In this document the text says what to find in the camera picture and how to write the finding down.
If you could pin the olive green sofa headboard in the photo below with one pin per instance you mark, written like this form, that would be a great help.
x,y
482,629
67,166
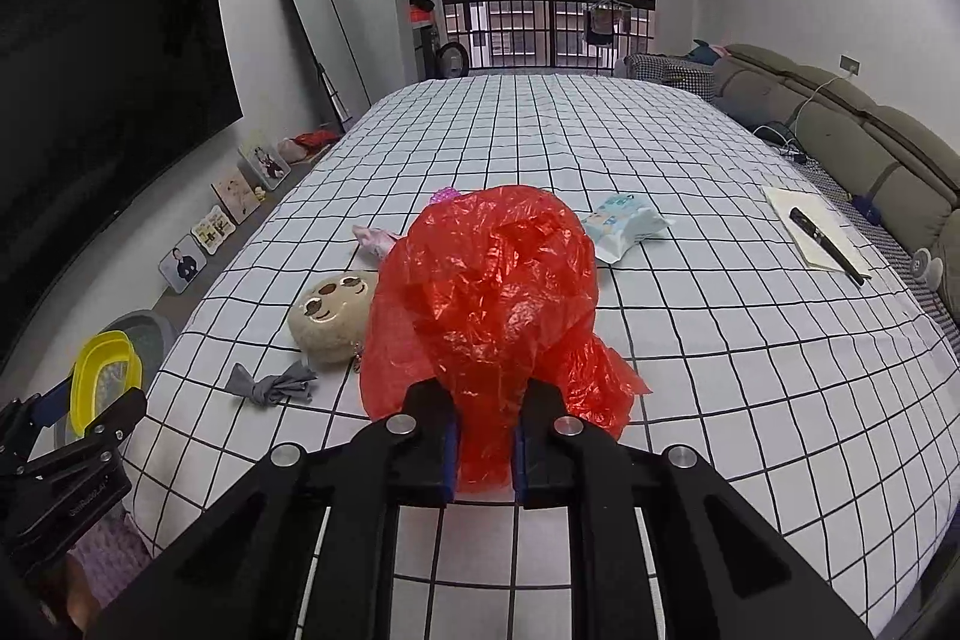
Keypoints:
x,y
871,150

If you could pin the red cloth on shelf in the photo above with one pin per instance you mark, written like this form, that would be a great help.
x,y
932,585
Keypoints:
x,y
315,141

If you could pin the black pen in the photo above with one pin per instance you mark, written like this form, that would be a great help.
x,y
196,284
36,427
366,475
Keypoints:
x,y
801,220

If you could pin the pink picture frame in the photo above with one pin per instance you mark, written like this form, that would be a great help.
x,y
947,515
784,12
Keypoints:
x,y
236,195

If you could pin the beige sloth plush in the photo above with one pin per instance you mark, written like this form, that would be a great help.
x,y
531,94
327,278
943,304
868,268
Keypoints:
x,y
328,322

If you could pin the leaning floor mirror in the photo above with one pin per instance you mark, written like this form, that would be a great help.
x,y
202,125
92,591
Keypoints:
x,y
334,61

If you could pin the pink plastic shuttlecock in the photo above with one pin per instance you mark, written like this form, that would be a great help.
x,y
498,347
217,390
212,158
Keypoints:
x,y
444,195

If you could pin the portrait photo frame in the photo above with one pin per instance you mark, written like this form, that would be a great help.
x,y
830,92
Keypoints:
x,y
182,264

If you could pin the pink snack wrapper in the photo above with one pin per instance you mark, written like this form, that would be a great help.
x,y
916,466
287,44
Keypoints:
x,y
376,243

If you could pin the cream paper notebook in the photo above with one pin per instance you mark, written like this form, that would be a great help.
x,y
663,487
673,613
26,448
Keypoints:
x,y
782,201

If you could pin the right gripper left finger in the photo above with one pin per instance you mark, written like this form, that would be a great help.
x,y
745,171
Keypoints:
x,y
411,456

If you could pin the grey laundry basket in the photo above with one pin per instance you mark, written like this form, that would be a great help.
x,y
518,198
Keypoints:
x,y
152,342

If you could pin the black wall television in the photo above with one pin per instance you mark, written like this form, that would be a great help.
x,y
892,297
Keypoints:
x,y
99,98

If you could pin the light blue wipes packet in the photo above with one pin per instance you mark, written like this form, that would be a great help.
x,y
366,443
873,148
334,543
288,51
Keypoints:
x,y
621,222

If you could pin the black white grid bedsheet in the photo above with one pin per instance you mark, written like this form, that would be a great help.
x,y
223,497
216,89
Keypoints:
x,y
771,333

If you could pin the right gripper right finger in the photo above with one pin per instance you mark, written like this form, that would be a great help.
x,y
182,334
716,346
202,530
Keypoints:
x,y
560,460

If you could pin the small black fan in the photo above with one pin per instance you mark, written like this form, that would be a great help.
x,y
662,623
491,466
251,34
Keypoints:
x,y
451,60

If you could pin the yellow plastic basin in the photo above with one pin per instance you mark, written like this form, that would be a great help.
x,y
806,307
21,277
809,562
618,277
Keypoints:
x,y
105,369

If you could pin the grey fishbone toy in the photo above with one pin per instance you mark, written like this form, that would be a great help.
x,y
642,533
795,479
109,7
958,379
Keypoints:
x,y
294,385

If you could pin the red plastic bag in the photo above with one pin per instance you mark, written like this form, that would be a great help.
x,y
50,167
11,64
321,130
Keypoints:
x,y
486,292

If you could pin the checked pillow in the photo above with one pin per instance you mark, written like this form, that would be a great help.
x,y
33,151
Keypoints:
x,y
674,72

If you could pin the couple photo frame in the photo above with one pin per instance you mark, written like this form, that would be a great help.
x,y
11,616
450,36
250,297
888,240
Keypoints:
x,y
263,159

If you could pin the grey low shelf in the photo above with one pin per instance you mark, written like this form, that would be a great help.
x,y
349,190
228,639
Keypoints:
x,y
176,309

